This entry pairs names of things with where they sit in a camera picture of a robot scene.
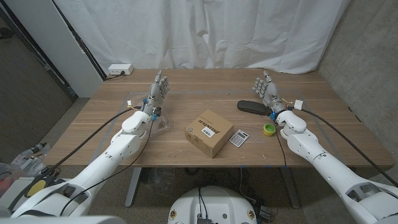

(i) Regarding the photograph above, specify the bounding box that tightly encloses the white power strip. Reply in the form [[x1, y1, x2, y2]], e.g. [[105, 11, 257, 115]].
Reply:
[[108, 63, 134, 76]]

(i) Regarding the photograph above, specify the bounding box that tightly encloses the clear plastic clamshell container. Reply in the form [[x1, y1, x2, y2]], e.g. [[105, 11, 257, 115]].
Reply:
[[127, 91, 172, 136]]

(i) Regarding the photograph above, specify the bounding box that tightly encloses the black power adapter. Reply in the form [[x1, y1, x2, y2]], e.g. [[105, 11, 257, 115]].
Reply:
[[257, 205, 273, 219]]

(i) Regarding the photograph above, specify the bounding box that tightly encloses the white robot torso base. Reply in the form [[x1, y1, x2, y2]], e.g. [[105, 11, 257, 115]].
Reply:
[[167, 185, 258, 224]]

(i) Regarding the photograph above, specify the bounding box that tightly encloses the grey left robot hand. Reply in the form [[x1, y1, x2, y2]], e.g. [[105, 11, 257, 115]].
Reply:
[[140, 69, 171, 121]]

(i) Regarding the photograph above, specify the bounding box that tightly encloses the white robot head rim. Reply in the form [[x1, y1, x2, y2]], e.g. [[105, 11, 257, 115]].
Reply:
[[0, 215, 126, 224]]

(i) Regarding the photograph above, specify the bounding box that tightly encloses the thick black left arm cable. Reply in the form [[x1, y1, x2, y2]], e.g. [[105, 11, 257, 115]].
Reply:
[[7, 105, 142, 212]]

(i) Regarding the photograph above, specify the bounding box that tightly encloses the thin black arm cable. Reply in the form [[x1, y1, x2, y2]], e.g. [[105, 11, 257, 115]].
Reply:
[[274, 123, 287, 168], [59, 119, 155, 217]]

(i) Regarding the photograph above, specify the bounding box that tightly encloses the white leaning panel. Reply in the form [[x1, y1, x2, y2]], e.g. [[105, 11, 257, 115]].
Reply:
[[2, 0, 108, 99]]

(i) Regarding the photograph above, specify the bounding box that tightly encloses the black power strip cord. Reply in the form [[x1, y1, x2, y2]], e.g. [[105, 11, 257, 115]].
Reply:
[[104, 72, 126, 81]]

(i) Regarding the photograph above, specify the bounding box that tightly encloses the white low cabinet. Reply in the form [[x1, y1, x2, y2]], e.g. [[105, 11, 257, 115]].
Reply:
[[0, 177, 32, 214]]

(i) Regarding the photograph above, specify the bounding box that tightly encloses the white pocket calculator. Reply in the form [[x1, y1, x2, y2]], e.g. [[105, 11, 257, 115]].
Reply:
[[228, 129, 250, 148]]

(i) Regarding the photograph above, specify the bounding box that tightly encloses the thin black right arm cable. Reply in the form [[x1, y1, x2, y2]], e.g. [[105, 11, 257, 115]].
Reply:
[[274, 123, 287, 168]]

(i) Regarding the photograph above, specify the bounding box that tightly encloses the black glasses case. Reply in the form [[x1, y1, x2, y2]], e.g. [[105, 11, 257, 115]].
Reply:
[[236, 100, 272, 116]]

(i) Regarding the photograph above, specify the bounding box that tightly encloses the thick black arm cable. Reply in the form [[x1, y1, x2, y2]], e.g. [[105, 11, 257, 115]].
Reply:
[[294, 99, 398, 187], [7, 105, 142, 212]]

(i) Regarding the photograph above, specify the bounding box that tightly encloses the cardboard packing box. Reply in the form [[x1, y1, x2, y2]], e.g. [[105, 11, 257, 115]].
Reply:
[[184, 108, 234, 159]]

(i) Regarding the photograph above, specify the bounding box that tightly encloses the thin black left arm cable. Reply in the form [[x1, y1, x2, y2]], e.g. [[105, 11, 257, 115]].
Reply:
[[59, 119, 155, 217]]

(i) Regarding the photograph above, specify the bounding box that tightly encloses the white fabric curtain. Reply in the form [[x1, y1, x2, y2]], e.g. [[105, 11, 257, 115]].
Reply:
[[52, 0, 352, 75]]

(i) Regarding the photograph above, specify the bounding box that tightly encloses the yellow black foot pedal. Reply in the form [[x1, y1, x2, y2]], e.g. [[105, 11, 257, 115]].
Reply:
[[24, 175, 55, 199]]

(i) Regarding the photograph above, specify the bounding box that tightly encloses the green yellow plastic cup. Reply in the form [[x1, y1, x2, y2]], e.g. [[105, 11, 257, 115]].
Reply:
[[262, 123, 277, 137]]

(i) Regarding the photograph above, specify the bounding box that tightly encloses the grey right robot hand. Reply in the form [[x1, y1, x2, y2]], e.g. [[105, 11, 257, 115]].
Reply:
[[252, 70, 288, 121]]

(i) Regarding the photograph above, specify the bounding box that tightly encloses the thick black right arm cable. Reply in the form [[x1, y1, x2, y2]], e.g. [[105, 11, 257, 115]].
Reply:
[[294, 99, 398, 187]]

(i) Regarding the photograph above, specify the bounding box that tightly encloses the plastic bag of tools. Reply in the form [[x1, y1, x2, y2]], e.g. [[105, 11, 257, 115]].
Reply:
[[12, 142, 51, 175]]

